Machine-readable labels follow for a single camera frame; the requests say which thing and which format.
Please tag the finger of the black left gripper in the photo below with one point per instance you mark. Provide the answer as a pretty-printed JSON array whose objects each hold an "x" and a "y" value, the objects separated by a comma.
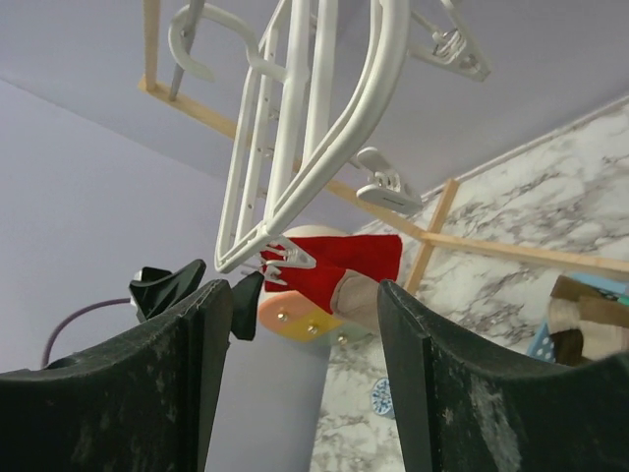
[
  {"x": 245, "y": 301},
  {"x": 154, "y": 290}
]

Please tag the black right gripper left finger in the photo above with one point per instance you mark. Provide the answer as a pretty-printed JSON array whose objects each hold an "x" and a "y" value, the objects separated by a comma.
[{"x": 143, "y": 400}]

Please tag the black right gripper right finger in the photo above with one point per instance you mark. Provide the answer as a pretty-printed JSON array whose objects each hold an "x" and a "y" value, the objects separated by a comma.
[{"x": 463, "y": 403}]

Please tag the red santa sock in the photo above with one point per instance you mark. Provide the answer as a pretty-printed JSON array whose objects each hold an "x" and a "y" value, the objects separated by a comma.
[{"x": 376, "y": 257}]

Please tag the white plastic clip hanger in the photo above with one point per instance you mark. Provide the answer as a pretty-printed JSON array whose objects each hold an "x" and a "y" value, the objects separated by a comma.
[{"x": 287, "y": 147}]

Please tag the red beige reindeer sock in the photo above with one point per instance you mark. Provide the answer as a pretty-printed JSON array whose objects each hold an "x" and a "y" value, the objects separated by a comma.
[{"x": 354, "y": 299}]

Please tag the white hanger clip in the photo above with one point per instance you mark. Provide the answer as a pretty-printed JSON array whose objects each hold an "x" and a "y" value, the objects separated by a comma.
[
  {"x": 386, "y": 187},
  {"x": 283, "y": 253},
  {"x": 453, "y": 50}
]

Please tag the pastel round drawer box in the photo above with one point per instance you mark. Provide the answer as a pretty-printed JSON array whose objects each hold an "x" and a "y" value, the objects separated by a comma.
[{"x": 293, "y": 316}]

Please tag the blue perforated plastic basket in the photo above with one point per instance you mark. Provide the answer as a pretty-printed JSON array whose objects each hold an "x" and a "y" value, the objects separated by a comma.
[{"x": 545, "y": 344}]

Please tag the cream ribbed sock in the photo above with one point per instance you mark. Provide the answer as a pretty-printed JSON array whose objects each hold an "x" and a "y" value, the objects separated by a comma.
[{"x": 585, "y": 324}]

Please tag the wooden hanger rack frame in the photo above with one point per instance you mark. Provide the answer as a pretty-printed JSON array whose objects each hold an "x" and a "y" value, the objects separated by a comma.
[{"x": 162, "y": 79}]

